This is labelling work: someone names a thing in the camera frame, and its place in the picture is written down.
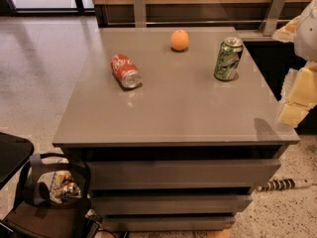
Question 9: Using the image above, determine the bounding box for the black chair seat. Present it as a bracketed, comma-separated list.
[0, 132, 34, 189]

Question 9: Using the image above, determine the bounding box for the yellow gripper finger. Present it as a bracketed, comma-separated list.
[277, 63, 317, 127]
[272, 16, 299, 43]

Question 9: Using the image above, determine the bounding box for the red coke can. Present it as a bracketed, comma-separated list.
[111, 54, 142, 89]

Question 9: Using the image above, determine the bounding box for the metal bracket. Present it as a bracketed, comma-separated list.
[133, 0, 147, 28]
[259, 0, 286, 37]

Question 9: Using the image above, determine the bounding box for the wire basket with snacks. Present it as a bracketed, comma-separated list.
[50, 171, 81, 203]

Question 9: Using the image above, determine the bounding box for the orange fruit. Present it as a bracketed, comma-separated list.
[170, 30, 189, 52]

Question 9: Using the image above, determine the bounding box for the left metal bracket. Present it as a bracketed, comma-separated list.
[133, 0, 147, 28]

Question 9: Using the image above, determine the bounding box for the grey drawer cabinet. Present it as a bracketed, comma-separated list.
[53, 28, 298, 220]

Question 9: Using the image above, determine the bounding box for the right metal bracket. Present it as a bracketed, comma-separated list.
[259, 0, 286, 37]

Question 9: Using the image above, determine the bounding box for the top grey drawer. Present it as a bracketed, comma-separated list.
[87, 160, 280, 189]

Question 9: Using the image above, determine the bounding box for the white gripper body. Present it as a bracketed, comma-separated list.
[294, 0, 317, 61]

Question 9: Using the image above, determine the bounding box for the green soda can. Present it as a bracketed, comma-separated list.
[214, 37, 244, 81]

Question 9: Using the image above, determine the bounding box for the middle grey drawer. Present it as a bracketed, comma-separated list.
[92, 194, 253, 215]

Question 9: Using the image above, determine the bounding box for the black white striped stick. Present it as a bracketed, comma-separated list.
[256, 178, 313, 192]

